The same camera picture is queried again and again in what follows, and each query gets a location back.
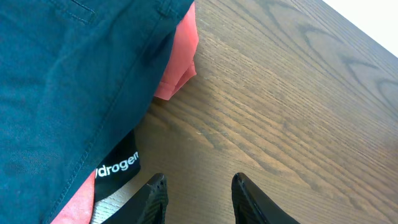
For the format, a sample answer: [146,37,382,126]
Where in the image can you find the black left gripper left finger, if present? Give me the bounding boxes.
[103,173,169,224]

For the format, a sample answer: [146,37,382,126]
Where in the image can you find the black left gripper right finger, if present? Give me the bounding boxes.
[231,172,299,224]

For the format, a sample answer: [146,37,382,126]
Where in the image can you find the red printed t-shirt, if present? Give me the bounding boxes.
[52,4,198,223]

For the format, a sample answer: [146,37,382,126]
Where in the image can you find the navy shorts on pile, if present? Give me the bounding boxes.
[1,0,192,223]

